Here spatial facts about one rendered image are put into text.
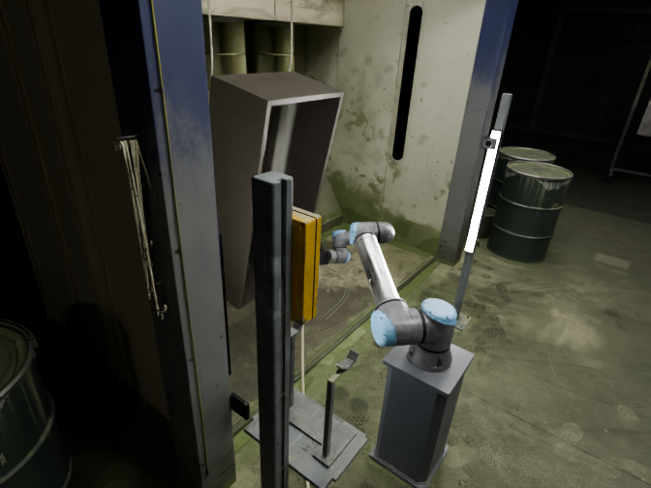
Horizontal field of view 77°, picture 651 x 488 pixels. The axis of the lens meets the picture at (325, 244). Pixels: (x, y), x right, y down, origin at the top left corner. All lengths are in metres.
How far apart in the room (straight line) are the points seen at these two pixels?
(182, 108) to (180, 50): 0.14
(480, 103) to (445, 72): 0.39
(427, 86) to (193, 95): 2.81
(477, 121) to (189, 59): 2.80
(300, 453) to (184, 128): 0.99
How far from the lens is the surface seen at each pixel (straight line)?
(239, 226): 2.15
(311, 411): 1.44
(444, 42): 3.78
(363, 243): 2.04
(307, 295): 0.92
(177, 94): 1.23
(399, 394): 1.96
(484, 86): 3.66
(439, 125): 3.80
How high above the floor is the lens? 1.88
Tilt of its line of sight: 27 degrees down
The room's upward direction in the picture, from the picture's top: 3 degrees clockwise
